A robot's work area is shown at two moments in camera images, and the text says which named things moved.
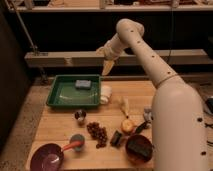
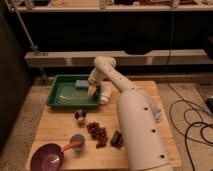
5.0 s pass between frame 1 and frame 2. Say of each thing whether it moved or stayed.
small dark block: stayed
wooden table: stayed
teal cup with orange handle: stayed
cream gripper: moved
